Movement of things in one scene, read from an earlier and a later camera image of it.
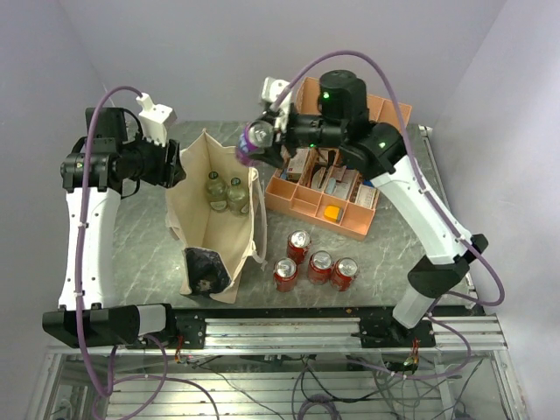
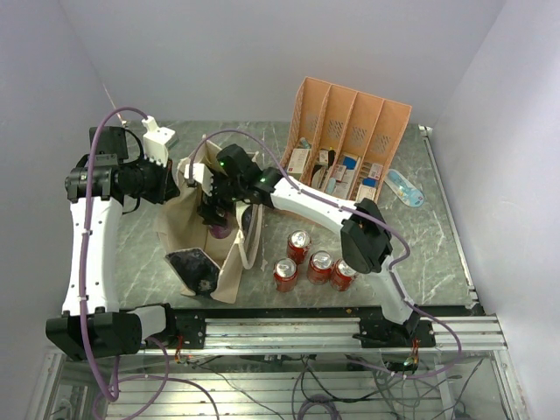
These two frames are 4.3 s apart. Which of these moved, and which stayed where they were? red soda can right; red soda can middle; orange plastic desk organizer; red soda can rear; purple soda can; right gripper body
Moved: purple soda can; right gripper body
Stayed: red soda can middle; red soda can rear; red soda can right; orange plastic desk organizer
